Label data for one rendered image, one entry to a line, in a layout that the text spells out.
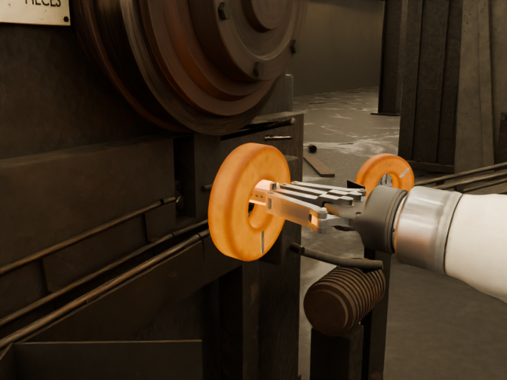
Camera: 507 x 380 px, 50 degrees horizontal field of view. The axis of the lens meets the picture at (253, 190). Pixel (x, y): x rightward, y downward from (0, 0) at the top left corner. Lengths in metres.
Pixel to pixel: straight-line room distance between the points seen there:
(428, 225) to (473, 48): 3.06
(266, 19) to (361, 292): 0.65
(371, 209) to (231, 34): 0.36
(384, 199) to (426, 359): 1.46
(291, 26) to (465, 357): 1.44
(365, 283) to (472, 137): 2.44
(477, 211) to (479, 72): 3.00
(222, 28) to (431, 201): 0.40
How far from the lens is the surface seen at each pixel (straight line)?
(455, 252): 0.58
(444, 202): 0.59
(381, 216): 0.60
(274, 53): 0.94
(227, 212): 0.65
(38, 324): 0.75
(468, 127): 3.63
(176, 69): 0.83
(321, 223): 0.60
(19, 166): 0.81
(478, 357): 2.11
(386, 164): 1.34
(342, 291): 1.20
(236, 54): 0.84
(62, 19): 0.89
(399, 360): 2.01
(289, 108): 3.81
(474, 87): 3.61
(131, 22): 0.80
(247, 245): 0.70
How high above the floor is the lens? 1.02
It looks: 14 degrees down
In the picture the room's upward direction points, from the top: straight up
